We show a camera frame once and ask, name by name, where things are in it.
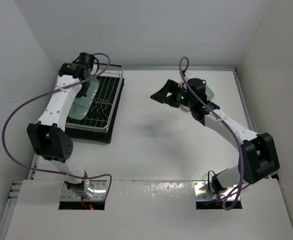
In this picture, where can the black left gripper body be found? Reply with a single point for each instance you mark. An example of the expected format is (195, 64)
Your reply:
(89, 76)

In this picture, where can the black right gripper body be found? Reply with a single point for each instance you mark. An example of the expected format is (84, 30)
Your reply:
(183, 98)

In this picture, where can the light green plate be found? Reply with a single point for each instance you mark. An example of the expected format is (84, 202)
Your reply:
(81, 105)
(210, 96)

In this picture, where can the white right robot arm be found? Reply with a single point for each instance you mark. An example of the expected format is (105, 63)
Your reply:
(258, 154)

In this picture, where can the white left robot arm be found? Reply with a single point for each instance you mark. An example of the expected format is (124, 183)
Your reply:
(74, 96)

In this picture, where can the black drain tray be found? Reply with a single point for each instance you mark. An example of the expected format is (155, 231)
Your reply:
(99, 122)

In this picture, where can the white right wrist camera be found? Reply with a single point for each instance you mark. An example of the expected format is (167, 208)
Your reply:
(187, 75)

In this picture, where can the white wire dish rack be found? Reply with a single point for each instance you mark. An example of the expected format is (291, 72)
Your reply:
(94, 111)

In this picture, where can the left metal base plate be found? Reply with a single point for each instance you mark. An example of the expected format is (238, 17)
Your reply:
(96, 190)

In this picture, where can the metal base plate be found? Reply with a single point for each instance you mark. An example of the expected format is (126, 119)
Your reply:
(96, 190)
(204, 192)

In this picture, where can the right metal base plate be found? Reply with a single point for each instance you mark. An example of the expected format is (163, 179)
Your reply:
(204, 192)

